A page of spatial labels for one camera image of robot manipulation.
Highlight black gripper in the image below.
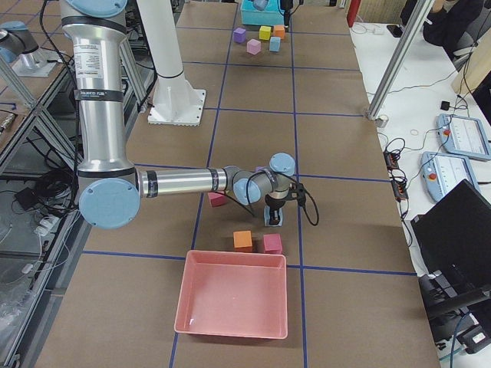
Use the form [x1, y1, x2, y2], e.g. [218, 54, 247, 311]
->
[265, 182, 307, 225]

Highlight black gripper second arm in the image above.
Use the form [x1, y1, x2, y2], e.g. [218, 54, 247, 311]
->
[279, 0, 303, 27]

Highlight light blue foam block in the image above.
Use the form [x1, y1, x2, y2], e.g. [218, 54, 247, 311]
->
[269, 36, 282, 53]
[264, 205, 283, 227]

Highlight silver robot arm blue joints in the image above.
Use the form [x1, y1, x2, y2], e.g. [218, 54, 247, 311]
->
[60, 1, 295, 229]

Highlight cyan plastic bin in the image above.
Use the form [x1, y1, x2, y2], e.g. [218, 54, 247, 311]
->
[240, 1, 283, 26]

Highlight orange foam block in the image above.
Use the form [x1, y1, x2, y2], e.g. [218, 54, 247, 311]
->
[272, 25, 285, 39]
[233, 230, 253, 253]

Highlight magenta foam block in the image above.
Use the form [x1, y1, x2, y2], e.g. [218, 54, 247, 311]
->
[262, 234, 283, 255]

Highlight yellow foam block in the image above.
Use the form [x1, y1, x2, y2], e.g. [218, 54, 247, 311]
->
[259, 25, 272, 41]

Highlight dark pink foam block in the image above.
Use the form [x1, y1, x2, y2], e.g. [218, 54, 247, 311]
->
[207, 192, 227, 208]

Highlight red plastic bin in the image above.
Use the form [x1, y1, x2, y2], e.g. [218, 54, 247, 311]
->
[174, 250, 288, 340]

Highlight silver tape roll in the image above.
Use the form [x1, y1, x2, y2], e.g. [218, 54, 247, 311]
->
[375, 114, 389, 129]

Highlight blue teach pendant tablet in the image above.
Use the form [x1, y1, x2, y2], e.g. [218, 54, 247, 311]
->
[421, 151, 479, 202]
[436, 113, 490, 161]

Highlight black laptop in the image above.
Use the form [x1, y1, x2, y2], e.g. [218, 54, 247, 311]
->
[411, 179, 490, 286]

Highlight aluminium frame post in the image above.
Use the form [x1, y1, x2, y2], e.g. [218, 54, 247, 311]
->
[365, 0, 434, 122]

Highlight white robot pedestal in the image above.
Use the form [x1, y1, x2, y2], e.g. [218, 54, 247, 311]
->
[137, 0, 206, 127]

